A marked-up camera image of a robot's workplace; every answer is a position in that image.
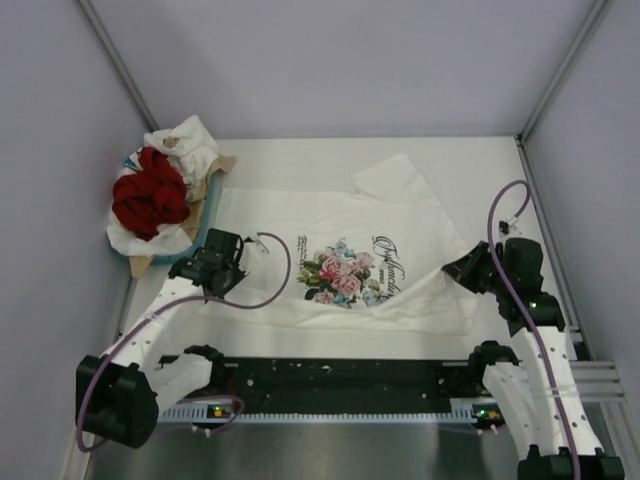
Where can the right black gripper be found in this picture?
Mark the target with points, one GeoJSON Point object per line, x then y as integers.
{"type": "Point", "coordinates": [463, 268]}

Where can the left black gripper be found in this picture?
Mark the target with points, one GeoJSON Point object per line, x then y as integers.
{"type": "Point", "coordinates": [238, 275]}

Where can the white floral print t-shirt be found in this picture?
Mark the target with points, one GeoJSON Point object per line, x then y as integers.
{"type": "Point", "coordinates": [371, 259]}

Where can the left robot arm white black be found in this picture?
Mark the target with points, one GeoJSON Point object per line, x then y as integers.
{"type": "Point", "coordinates": [121, 394]}

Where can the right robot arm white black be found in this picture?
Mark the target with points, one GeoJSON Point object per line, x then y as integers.
{"type": "Point", "coordinates": [530, 378]}

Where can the white t-shirts in basket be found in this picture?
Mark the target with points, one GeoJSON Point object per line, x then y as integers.
{"type": "Point", "coordinates": [190, 149]}

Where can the tan cloth in basket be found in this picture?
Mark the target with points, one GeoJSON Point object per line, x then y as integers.
{"type": "Point", "coordinates": [222, 165]}

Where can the red t-shirt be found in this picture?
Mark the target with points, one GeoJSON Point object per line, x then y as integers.
{"type": "Point", "coordinates": [153, 195]}

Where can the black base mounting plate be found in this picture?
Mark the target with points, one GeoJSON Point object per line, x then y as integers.
{"type": "Point", "coordinates": [343, 386]}

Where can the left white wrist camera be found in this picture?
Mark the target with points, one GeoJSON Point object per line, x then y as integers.
{"type": "Point", "coordinates": [254, 249]}

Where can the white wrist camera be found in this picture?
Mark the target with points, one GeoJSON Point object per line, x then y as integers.
{"type": "Point", "coordinates": [254, 249]}
{"type": "Point", "coordinates": [509, 227]}

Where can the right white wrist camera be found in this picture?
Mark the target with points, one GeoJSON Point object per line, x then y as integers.
{"type": "Point", "coordinates": [509, 227]}

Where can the right aluminium frame post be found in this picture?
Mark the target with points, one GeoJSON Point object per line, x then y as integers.
{"type": "Point", "coordinates": [587, 29]}

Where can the aluminium frame post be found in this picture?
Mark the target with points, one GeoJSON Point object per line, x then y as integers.
{"type": "Point", "coordinates": [116, 62]}
{"type": "Point", "coordinates": [587, 29]}

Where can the grey slotted cable duct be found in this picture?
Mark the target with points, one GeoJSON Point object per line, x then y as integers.
{"type": "Point", "coordinates": [482, 415]}

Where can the aluminium extrusion rail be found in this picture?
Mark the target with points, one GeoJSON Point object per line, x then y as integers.
{"type": "Point", "coordinates": [597, 381]}

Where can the left aluminium frame post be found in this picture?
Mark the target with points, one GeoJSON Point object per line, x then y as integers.
{"type": "Point", "coordinates": [116, 62]}

